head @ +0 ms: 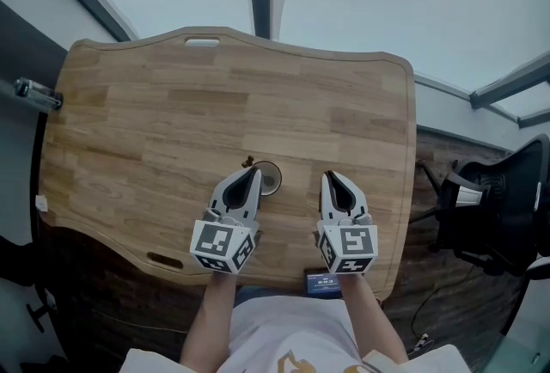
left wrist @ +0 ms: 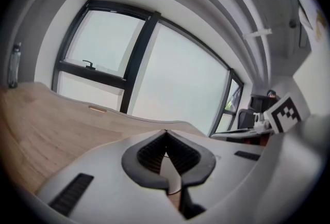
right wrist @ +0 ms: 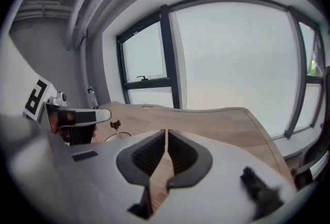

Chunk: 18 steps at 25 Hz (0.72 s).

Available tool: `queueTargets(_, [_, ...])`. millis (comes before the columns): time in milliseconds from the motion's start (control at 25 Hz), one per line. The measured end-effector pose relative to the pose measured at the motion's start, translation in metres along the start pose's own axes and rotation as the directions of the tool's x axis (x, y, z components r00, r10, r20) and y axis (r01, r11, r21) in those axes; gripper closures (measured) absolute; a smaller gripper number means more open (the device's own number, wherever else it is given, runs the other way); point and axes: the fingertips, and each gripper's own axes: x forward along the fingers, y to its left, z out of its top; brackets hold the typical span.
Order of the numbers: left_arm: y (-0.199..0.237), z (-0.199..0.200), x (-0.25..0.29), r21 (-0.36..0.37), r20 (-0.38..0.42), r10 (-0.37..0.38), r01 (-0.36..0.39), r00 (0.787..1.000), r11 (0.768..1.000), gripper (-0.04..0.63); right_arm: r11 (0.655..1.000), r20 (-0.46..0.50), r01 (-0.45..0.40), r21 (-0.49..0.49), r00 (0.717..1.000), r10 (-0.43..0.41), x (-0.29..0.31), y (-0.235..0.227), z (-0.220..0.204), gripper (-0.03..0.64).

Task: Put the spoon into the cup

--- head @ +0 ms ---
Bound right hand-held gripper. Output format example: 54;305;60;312
316;171;378;276

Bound black office chair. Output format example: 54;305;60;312
419;133;550;278

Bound person's right forearm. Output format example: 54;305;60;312
341;272;409;368

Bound clear glass cup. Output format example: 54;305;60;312
253;160;284;197

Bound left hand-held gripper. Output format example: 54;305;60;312
189;166;264;276

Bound black metal stand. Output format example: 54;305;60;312
23;272;61;336

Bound person's left forearm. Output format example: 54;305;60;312
179;270;238;373

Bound person's white shirt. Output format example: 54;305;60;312
115;293;474;373

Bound black phone with lit screen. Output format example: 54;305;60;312
303;268;345;297

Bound black floor cable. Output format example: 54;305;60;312
410;259;478;338

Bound white cable plug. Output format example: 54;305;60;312
412;332;435;353

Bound clear water bottle black cap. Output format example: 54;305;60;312
12;77;64;110

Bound person's blue jeans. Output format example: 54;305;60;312
235;285;310;308

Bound white sheet on chair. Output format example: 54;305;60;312
455;185;491;207

